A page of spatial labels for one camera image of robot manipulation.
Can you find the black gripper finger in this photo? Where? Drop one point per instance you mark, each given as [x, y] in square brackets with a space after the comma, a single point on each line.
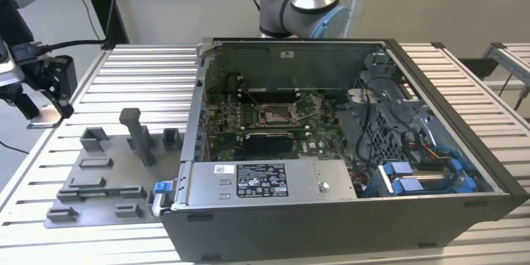
[25, 105]
[68, 79]

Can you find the silver CPU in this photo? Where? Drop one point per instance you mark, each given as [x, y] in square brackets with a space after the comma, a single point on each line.
[44, 118]

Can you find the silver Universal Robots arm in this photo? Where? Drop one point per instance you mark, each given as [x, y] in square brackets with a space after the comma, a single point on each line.
[297, 13]

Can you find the black RAM slot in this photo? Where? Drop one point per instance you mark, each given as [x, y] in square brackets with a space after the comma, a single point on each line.
[275, 127]
[268, 92]

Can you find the CPU socket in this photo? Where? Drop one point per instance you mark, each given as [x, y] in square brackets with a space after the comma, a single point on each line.
[273, 115]

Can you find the grey parts rack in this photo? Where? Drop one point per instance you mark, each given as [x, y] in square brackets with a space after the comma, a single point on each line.
[124, 190]

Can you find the blue power supply latch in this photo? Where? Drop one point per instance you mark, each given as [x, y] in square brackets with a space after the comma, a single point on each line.
[161, 187]

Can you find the thin metal locking lever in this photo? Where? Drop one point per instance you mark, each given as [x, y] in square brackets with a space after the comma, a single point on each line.
[251, 96]
[312, 110]

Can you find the white barcode sticker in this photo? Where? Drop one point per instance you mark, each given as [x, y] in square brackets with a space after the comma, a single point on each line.
[223, 169]

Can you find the black graphics card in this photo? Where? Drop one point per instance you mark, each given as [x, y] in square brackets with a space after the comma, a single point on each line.
[267, 144]

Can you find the white sticker with black mark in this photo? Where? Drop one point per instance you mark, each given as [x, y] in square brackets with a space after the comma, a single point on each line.
[287, 54]

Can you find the black power supply label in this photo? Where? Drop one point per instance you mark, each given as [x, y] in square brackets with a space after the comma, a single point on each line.
[260, 180]

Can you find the green motherboard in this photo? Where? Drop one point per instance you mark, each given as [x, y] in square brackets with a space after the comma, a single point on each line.
[319, 141]

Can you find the silver power supply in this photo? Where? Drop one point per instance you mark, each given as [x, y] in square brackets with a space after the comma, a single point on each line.
[301, 181]

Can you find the grey disk bay cage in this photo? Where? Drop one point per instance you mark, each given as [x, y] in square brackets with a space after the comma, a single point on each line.
[384, 134]

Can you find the black open PC case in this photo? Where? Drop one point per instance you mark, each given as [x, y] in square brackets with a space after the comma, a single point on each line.
[331, 234]

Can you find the blue disk carrier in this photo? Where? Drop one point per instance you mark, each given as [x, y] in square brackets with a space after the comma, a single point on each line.
[463, 175]
[407, 186]
[397, 167]

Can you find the black box under table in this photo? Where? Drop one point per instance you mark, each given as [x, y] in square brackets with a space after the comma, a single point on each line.
[478, 69]

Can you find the black stand post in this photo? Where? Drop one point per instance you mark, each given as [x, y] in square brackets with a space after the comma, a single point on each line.
[97, 4]

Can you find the aluminium frame side table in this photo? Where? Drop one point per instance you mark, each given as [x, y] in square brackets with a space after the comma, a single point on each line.
[508, 60]

